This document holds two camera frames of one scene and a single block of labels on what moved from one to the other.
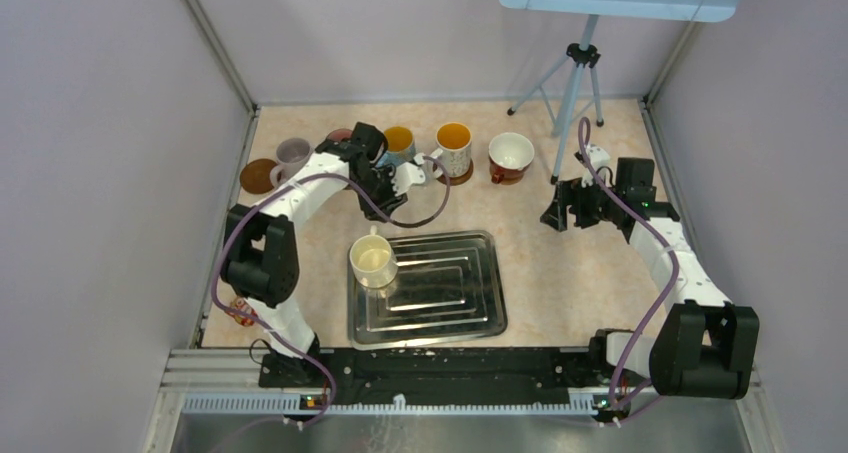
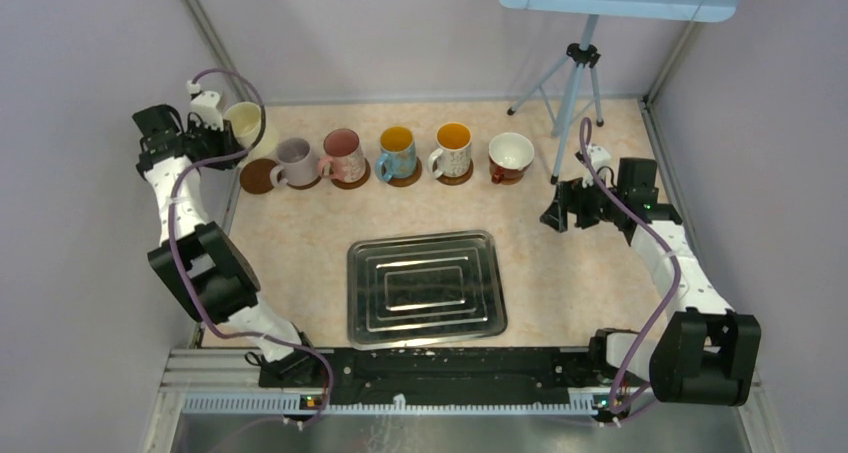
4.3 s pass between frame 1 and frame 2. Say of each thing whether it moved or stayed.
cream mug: moved
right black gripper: stayed
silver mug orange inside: stayed
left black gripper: moved
